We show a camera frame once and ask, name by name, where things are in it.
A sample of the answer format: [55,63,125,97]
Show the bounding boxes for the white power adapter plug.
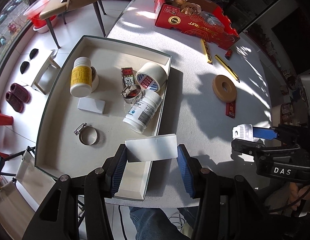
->
[232,124,253,141]

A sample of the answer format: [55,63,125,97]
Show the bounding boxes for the white rectangular block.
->
[125,134,178,163]
[77,98,105,114]

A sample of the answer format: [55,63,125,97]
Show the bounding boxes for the metal hose clamp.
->
[73,122,105,146]
[121,84,143,104]

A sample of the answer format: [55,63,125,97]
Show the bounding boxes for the white bottle yellow label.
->
[70,57,92,98]

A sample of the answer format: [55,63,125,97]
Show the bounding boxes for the white tape red printed core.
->
[135,62,167,92]

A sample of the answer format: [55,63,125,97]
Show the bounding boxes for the dark red card pack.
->
[226,101,236,118]

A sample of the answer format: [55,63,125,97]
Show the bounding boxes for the white bottle grey label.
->
[123,89,162,134]

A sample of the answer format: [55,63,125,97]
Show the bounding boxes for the brown paper tape roll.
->
[212,75,237,103]

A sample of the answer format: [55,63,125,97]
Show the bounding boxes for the yellow utility knife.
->
[215,54,240,83]

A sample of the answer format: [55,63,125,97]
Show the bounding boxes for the white storage tray box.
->
[34,35,173,202]

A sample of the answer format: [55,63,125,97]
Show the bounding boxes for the red lighter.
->
[224,49,233,60]

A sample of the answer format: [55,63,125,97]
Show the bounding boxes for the cream masking tape roll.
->
[91,66,99,92]

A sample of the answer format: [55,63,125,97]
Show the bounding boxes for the red patterned small box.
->
[121,67,135,88]

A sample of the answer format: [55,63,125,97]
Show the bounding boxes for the yellow blade refill case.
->
[201,39,212,64]

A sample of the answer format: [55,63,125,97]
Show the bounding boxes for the white folding chair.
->
[0,146,55,239]

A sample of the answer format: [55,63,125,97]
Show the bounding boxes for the small white stool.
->
[28,55,61,95]

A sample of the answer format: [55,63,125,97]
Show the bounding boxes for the dark red slippers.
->
[5,83,31,113]

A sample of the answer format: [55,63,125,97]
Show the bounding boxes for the red plastic stool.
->
[0,110,14,158]

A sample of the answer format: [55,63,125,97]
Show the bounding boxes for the black slippers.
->
[20,48,39,74]

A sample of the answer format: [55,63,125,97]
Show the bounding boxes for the red cardboard fruit box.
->
[154,0,240,50]

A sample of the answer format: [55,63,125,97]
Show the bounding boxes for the red plastic basin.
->
[23,0,50,29]

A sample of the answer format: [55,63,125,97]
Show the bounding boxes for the beige chair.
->
[40,0,106,48]

